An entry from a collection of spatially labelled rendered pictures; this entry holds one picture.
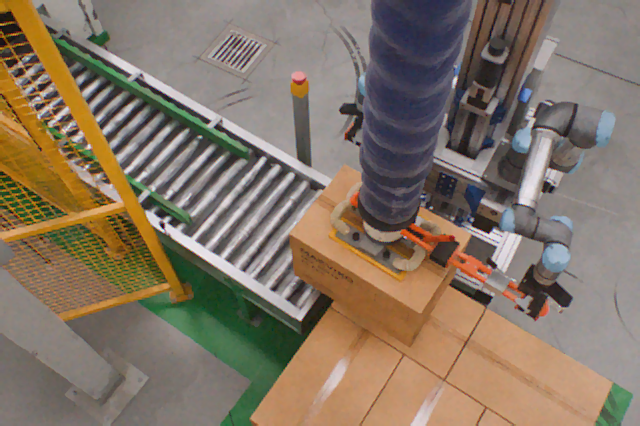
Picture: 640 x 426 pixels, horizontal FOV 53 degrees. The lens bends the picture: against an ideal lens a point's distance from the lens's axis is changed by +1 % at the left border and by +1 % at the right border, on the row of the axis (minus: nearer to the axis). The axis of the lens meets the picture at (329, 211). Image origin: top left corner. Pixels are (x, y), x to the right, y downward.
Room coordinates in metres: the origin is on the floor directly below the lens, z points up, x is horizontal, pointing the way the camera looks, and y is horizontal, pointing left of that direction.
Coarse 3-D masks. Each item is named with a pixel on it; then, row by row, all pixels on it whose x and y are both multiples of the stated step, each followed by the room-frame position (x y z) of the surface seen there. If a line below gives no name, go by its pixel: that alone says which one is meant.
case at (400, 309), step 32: (320, 224) 1.18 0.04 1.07; (448, 224) 1.18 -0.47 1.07; (320, 256) 1.05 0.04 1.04; (352, 256) 1.04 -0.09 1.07; (320, 288) 1.06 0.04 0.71; (352, 288) 0.97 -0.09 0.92; (384, 288) 0.91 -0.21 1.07; (416, 288) 0.91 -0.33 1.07; (384, 320) 0.88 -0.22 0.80; (416, 320) 0.81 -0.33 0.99
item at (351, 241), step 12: (360, 228) 1.15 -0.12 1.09; (336, 240) 1.10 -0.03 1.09; (348, 240) 1.10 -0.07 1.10; (360, 240) 1.10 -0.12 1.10; (360, 252) 1.05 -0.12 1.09; (384, 252) 1.03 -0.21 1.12; (396, 252) 1.05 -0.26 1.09; (372, 264) 1.00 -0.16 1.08; (384, 264) 0.99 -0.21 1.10; (396, 276) 0.95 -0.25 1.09
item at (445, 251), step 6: (444, 234) 1.06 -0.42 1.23; (432, 246) 1.00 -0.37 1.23; (438, 246) 1.01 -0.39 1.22; (444, 246) 1.01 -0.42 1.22; (450, 246) 1.01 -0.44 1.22; (456, 246) 1.01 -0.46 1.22; (432, 252) 0.98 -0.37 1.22; (438, 252) 0.99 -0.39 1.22; (444, 252) 0.99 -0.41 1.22; (450, 252) 0.99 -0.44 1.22; (456, 252) 0.98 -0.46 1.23; (432, 258) 0.97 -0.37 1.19; (438, 258) 0.96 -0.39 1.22; (444, 258) 0.96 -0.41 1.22; (450, 258) 0.96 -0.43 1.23; (438, 264) 0.96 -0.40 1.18; (444, 264) 0.95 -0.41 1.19
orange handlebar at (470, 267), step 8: (352, 200) 1.21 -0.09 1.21; (400, 232) 1.07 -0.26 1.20; (408, 232) 1.07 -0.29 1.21; (424, 232) 1.07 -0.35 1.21; (416, 240) 1.04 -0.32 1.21; (464, 256) 0.97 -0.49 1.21; (456, 264) 0.94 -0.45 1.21; (464, 264) 0.94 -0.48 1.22; (472, 264) 0.94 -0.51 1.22; (480, 264) 0.94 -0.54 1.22; (464, 272) 0.92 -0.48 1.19; (472, 272) 0.91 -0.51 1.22; (488, 272) 0.91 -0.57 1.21; (480, 280) 0.88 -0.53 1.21; (512, 288) 0.85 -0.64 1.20; (512, 296) 0.82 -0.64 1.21; (544, 312) 0.76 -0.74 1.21
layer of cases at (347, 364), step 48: (336, 336) 0.89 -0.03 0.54; (384, 336) 0.89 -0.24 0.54; (432, 336) 0.89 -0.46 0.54; (480, 336) 0.89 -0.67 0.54; (528, 336) 0.90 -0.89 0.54; (288, 384) 0.68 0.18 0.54; (336, 384) 0.68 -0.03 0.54; (384, 384) 0.68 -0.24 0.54; (432, 384) 0.68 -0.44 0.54; (480, 384) 0.68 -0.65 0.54; (528, 384) 0.68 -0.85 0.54; (576, 384) 0.69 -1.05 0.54
